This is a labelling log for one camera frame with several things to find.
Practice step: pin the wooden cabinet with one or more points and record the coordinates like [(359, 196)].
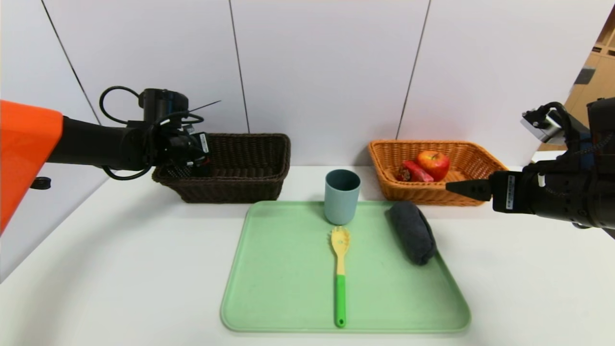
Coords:
[(596, 72)]

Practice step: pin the orange wicker basket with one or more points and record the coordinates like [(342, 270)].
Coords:
[(432, 194)]

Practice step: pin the blue-grey plastic cup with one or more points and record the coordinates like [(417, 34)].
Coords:
[(341, 206)]

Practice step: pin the dark grey towel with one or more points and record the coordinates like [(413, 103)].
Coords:
[(412, 230)]

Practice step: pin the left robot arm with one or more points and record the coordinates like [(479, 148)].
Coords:
[(96, 144)]

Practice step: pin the dark brown wicker basket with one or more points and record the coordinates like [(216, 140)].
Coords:
[(240, 187)]

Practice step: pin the red juice carton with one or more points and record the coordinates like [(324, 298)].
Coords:
[(417, 173)]

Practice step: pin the yellow green pasta spoon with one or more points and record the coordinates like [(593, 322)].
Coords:
[(340, 298)]

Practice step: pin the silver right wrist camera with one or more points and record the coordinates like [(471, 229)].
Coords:
[(543, 126)]

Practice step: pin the light green plastic tray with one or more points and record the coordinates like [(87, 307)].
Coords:
[(288, 288)]

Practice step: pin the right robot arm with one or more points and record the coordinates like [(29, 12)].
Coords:
[(576, 197)]

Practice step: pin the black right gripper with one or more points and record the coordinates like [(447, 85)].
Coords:
[(509, 192)]

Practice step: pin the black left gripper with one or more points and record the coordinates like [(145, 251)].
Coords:
[(203, 143)]

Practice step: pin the red apple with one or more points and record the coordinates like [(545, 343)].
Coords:
[(433, 166)]

